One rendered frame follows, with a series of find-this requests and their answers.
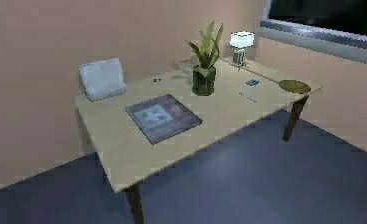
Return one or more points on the grey open laptop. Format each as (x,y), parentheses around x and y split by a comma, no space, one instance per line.
(102,78)

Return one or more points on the light wooden table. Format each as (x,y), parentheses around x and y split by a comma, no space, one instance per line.
(124,150)

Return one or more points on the small blue object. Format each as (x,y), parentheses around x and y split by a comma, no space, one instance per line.
(252,82)

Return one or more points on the thin grey pen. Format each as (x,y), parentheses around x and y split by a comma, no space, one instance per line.
(247,97)

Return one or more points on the small black object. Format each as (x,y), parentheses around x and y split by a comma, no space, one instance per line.
(156,80)

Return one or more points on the white table lamp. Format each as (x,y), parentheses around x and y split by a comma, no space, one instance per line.
(241,41)

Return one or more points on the green house plant in pot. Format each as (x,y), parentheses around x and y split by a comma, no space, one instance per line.
(204,66)

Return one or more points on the thin dark red suitcase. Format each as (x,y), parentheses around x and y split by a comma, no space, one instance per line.
(164,117)

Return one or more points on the grey framed window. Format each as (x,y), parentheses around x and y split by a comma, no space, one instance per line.
(321,20)

